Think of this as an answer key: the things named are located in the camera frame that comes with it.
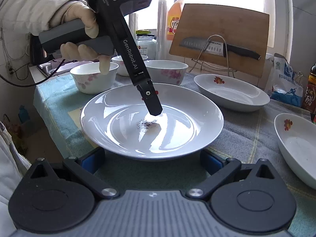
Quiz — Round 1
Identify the large floral white bowl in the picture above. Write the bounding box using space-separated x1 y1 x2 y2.
144 60 189 86

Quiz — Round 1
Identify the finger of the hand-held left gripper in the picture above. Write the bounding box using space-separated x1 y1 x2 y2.
135 78 163 116

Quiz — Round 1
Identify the glass jar with green lid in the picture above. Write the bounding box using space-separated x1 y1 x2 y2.
135 30 158 60

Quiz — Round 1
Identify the white and blue bag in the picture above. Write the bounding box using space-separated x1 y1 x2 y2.
265 53 304 106

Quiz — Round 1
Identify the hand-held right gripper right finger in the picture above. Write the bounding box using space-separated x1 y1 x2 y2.
186 149 276 199

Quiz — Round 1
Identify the checked grey and teal cloth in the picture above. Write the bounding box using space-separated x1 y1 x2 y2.
33 71 316 237

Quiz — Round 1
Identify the dark soy sauce bottle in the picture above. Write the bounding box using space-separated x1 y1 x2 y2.
301 64 316 115

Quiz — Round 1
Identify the metal wire rack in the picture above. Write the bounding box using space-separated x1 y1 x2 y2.
191 35 237 73

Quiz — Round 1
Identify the bamboo cutting board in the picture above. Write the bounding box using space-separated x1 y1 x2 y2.
168 3 270 78

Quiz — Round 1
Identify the steel sink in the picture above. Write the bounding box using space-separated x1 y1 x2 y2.
37 59 94 77

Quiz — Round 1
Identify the small floral white bowl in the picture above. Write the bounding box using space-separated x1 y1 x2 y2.
111 55 149 76

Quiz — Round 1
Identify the clear plastic wrap roll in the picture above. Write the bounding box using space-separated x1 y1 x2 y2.
157 0 169 61

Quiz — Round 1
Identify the white plate with flower print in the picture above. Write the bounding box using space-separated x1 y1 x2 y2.
274 113 316 190
194 74 271 112

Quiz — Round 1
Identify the medium floral white bowl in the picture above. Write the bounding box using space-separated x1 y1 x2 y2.
70 62 119 95

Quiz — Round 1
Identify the large plain white plate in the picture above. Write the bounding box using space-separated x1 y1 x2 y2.
80 83 225 161

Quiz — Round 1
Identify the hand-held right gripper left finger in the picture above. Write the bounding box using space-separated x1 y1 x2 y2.
30 147 119 199

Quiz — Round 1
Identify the orange liquid bottle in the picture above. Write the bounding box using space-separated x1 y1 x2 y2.
166 0 186 41

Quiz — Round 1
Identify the black cable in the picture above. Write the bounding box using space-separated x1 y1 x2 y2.
0 58 67 88

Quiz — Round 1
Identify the kitchen knife with black handle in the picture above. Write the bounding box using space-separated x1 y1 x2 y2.
179 37 261 61

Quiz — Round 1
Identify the person's left forearm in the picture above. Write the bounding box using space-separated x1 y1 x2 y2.
0 0 87 36

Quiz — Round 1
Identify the person's left hand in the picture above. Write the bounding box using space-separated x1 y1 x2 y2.
49 4 111 76

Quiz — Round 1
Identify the person's white jacket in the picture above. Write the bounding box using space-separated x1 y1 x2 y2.
0 121 32 237

